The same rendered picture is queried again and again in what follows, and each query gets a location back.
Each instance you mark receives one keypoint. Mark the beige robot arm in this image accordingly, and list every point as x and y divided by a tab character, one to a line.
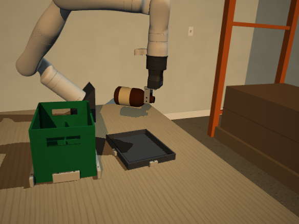
51	23

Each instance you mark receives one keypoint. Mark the green plastic crate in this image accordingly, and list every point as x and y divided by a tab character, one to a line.
51	154

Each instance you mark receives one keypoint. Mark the dark brown bottle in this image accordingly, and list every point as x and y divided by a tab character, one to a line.
130	96

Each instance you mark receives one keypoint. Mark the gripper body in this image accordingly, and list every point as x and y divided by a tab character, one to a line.
156	62

